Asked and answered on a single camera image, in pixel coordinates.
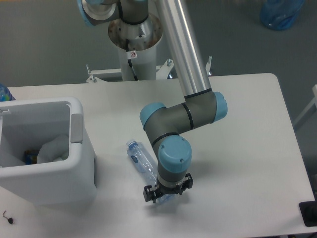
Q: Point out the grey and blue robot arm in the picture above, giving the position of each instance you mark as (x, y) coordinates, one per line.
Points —
(164, 126)

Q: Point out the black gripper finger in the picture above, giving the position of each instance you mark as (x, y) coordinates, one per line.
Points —
(187, 183)
(151, 193)

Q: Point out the white pedestal base bracket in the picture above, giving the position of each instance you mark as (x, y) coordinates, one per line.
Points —
(165, 71)

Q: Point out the white plastic wrapper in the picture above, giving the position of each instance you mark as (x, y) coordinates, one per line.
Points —
(55, 150)

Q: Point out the white frame at right edge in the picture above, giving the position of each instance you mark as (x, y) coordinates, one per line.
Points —
(307, 112)

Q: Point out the blue yellow snack wrapper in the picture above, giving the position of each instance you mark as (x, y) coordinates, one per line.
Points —
(30, 157)

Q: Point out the metal clamp bolt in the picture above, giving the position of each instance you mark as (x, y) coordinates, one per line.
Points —
(208, 66)

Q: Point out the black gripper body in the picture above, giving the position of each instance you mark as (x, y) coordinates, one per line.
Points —
(170, 190)

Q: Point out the clear plastic water bottle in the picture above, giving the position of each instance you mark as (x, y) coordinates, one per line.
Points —
(143, 162)

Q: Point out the black device at table edge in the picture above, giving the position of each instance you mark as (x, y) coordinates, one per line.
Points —
(309, 213)

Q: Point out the blue bottle at left edge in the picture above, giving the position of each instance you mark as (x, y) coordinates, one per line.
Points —
(5, 94)

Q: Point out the blue plastic bag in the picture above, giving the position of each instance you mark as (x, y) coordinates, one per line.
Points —
(280, 14)

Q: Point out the white trash can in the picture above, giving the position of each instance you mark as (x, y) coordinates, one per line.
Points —
(28, 125)

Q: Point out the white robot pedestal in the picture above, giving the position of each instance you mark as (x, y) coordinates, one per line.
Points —
(137, 47)

